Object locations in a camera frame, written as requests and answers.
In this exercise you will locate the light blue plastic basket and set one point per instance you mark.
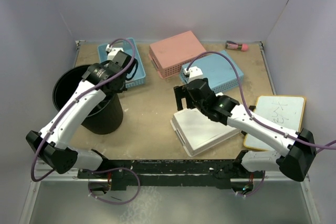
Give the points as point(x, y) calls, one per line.
point(219, 68)

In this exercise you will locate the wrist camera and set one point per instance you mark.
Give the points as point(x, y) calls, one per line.
point(192, 74)
point(112, 51)

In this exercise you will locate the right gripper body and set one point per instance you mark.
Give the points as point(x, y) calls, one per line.
point(197, 105)

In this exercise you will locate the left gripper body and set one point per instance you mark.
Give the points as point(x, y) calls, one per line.
point(122, 86)

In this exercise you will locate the pink plastic basket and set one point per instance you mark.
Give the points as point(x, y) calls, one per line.
point(168, 55)

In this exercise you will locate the whiteboard with yellow frame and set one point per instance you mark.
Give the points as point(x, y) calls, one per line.
point(286, 111)

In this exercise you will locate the large black bucket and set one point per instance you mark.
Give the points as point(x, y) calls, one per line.
point(103, 119)

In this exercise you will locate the pink capped small bottle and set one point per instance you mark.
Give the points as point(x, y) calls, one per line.
point(236, 46)

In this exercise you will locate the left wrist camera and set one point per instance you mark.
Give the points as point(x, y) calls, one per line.
point(112, 51)

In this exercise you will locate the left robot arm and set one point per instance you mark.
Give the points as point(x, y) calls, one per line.
point(92, 101)

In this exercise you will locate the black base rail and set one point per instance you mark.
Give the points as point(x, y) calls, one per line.
point(218, 173)

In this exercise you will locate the white plastic basket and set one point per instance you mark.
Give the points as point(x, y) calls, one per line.
point(197, 133)

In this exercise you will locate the aluminium frame rail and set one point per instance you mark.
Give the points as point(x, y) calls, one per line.
point(33, 191)

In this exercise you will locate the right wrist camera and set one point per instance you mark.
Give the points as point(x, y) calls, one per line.
point(192, 74)

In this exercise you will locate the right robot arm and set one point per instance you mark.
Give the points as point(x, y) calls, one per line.
point(292, 152)

